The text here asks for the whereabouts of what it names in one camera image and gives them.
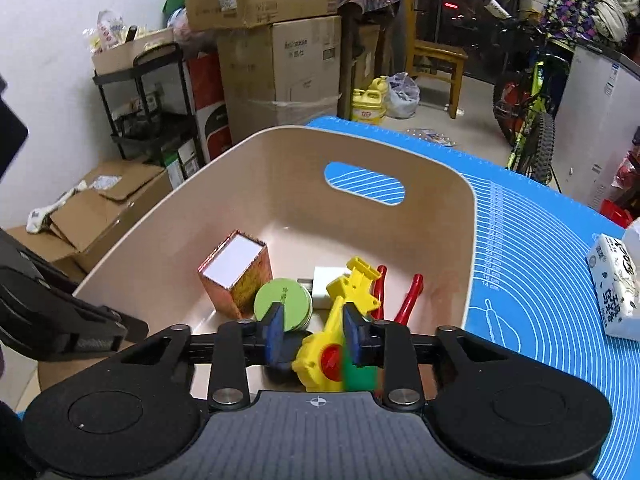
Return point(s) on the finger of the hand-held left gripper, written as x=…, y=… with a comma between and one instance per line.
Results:
x=75, y=325

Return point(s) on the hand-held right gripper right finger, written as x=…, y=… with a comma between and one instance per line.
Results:
x=352, y=335

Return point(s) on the yellow detergent jug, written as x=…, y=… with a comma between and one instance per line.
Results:
x=367, y=107
x=380, y=84

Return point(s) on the dark wooden table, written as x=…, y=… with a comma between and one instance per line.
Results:
x=367, y=60

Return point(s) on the white plastic bag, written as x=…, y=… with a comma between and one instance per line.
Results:
x=402, y=95

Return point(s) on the blue silicone mat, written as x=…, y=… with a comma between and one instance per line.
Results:
x=540, y=285

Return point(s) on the orange patterned box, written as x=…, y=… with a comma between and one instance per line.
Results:
x=245, y=275

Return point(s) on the red plastic crate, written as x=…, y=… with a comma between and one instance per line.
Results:
x=616, y=212

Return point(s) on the black metal shelf rack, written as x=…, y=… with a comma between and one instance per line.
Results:
x=150, y=110

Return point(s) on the yellow plastic toy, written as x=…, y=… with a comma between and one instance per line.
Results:
x=350, y=290

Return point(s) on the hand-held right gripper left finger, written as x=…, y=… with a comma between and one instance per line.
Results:
x=274, y=335

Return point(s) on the red white appliance box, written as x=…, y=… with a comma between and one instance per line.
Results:
x=212, y=110

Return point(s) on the beige plastic basket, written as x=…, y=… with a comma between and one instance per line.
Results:
x=300, y=200

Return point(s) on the foil blister packs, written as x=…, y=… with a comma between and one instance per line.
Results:
x=432, y=136

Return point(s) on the large taped cardboard box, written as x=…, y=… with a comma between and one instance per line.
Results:
x=280, y=80

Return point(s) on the white appliance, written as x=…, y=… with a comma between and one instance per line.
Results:
x=595, y=125

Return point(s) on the printed tissue pack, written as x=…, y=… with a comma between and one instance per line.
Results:
x=615, y=285

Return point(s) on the open brown cardboard box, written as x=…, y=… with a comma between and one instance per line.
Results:
x=110, y=210

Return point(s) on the green black bicycle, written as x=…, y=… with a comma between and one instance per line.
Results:
x=537, y=125

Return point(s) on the shallow cardboard box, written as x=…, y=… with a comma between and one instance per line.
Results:
x=130, y=52

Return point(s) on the white charger adapter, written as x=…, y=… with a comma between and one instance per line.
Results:
x=325, y=285

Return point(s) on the purple patterned bag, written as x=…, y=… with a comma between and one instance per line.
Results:
x=570, y=10

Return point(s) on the wooden chair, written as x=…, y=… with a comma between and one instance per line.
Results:
x=435, y=55

